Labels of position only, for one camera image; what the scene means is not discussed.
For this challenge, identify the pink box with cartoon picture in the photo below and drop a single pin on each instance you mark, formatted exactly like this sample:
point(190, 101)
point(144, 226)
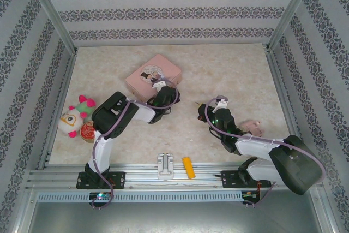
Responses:
point(169, 66)

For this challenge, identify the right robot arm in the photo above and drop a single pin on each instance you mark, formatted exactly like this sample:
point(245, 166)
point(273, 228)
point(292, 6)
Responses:
point(256, 147)

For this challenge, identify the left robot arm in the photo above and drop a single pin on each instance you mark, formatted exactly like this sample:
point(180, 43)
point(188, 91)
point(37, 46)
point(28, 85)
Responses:
point(101, 151)

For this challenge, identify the pink wooden toy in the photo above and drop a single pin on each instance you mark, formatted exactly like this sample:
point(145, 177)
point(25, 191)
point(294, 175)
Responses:
point(252, 128)

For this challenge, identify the yellow block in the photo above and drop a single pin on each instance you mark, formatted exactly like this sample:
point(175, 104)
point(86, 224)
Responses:
point(189, 167)

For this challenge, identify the small circuit board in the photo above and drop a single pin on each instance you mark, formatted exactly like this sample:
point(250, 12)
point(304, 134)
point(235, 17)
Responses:
point(99, 196)
point(251, 195)

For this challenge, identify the white pink plush chicken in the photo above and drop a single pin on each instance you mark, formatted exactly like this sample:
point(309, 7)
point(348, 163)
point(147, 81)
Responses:
point(71, 119)

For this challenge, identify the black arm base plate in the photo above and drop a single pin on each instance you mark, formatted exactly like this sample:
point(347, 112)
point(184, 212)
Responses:
point(230, 179)
point(117, 179)

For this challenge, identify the aluminium side rail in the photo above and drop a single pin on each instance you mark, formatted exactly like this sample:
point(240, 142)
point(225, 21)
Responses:
point(71, 65)
point(278, 80)

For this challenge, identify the white plastic bracket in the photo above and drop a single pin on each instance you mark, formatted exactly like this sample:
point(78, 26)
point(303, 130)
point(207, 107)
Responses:
point(165, 166)

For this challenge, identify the aluminium front rail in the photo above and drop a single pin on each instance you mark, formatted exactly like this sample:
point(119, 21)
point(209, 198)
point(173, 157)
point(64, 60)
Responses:
point(141, 174)

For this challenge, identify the aluminium frame post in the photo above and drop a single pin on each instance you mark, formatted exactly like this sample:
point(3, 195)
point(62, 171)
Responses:
point(291, 9)
point(51, 9)

